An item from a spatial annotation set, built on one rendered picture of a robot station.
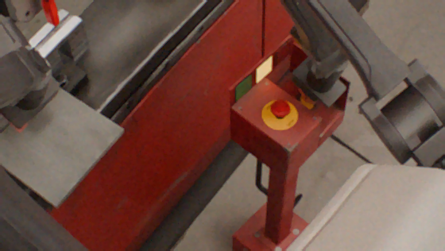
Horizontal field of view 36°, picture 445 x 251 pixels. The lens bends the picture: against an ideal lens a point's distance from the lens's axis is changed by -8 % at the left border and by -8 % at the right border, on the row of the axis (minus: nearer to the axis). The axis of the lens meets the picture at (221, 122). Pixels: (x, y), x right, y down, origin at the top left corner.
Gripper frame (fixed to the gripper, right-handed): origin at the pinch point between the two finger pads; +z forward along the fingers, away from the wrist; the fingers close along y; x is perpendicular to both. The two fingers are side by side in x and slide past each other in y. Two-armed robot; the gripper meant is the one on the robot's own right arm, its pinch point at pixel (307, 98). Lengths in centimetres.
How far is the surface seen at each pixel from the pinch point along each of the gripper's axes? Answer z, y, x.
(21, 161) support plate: -22, 24, 57
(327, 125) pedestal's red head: 0.6, -7.1, 1.1
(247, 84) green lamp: -5.8, 9.9, 10.4
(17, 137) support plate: -21, 28, 54
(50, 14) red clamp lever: -29, 38, 37
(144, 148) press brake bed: 16.9, 19.0, 27.9
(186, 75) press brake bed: 9.7, 23.2, 11.4
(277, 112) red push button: -7.9, 1.5, 11.3
